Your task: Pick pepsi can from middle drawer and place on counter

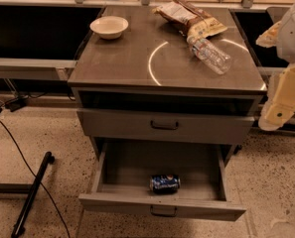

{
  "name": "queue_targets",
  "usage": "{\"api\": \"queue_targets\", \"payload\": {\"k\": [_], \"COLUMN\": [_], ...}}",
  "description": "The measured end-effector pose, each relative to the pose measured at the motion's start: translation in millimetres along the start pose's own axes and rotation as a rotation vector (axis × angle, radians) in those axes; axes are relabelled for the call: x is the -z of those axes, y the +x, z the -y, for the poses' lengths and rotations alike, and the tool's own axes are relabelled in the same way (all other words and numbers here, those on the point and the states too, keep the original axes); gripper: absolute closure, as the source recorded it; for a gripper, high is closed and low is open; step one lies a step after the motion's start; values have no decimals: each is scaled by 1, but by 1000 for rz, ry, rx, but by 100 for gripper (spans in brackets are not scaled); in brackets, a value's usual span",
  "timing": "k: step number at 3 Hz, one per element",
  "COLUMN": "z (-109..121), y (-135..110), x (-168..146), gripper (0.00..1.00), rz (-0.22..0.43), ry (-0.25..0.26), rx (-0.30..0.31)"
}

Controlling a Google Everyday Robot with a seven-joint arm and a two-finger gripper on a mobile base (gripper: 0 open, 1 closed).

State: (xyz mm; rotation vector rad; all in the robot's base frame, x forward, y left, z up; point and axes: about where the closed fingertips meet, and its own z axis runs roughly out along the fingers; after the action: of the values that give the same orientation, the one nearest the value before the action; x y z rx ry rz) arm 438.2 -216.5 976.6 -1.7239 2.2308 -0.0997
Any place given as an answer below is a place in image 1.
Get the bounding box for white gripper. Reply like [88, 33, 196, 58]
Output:
[255, 3, 295, 131]

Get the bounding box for black floor cable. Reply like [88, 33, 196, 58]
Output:
[0, 116, 72, 238]

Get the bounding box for grey drawer cabinet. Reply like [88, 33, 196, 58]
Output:
[69, 6, 266, 159]

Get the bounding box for white bowl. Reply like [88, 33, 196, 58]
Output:
[90, 16, 128, 40]

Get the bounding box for black stand leg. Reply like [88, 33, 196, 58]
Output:
[11, 152, 55, 238]

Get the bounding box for clear plastic water bottle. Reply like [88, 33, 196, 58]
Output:
[187, 36, 231, 74]

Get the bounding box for brown chip bag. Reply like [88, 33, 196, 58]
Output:
[153, 0, 227, 38]

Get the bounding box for grey metal side rail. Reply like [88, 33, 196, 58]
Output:
[0, 58, 76, 80]

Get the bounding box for blue pepsi can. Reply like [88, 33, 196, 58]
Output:
[150, 175, 181, 194]

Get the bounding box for closed grey top drawer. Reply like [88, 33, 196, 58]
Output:
[77, 108, 253, 145]

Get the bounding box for grey chair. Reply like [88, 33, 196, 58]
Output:
[266, 7, 289, 24]

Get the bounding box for open grey middle drawer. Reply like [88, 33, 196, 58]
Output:
[79, 140, 245, 221]

